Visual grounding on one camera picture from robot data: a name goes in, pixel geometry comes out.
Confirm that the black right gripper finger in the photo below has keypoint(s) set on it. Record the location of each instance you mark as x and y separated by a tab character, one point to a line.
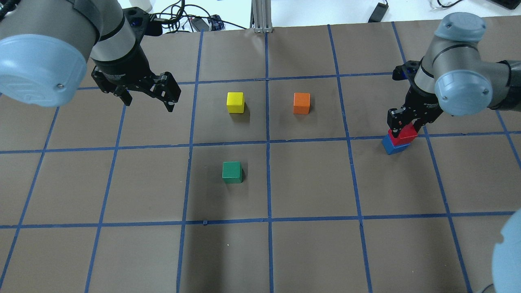
418	123
398	119

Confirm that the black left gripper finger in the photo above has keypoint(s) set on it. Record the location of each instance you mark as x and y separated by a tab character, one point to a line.
123	94
166	90

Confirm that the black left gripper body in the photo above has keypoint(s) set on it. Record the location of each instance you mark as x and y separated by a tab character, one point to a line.
123	68

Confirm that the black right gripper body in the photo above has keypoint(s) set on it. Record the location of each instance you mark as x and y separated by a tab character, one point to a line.
422	101

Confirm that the red wooden block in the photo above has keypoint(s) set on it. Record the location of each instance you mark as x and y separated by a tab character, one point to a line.
406	135

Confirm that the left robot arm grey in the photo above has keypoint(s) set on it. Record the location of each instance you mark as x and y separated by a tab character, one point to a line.
46	44

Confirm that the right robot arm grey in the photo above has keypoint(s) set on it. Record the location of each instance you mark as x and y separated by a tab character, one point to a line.
452	78

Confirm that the blue wooden block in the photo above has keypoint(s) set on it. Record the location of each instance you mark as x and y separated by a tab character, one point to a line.
390	148

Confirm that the yellow wooden block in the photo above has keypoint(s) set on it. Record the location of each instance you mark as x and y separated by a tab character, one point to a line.
235	102

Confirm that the orange wooden block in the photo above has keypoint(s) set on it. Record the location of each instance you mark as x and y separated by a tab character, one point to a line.
301	103

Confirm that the green wooden block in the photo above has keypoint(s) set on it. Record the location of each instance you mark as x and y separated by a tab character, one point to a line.
232	172

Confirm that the black power adapter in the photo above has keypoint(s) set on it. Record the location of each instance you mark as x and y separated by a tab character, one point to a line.
379	12

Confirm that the aluminium frame post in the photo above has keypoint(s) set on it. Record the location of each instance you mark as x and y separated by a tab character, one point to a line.
260	19

